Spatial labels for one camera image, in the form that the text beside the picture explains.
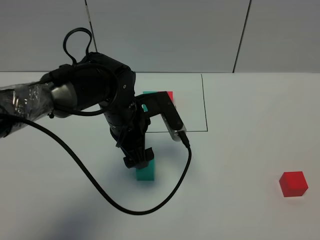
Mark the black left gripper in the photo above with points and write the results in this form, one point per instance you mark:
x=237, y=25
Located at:
x=128, y=124

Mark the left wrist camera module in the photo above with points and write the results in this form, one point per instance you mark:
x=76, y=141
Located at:
x=159, y=103

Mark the template teal cube block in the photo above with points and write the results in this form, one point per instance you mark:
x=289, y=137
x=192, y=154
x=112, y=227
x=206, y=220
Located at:
x=145, y=109

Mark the template red cube block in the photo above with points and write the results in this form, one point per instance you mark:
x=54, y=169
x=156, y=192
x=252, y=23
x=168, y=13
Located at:
x=169, y=96

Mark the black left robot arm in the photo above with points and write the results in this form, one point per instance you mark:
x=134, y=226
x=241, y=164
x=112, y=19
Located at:
x=96, y=85

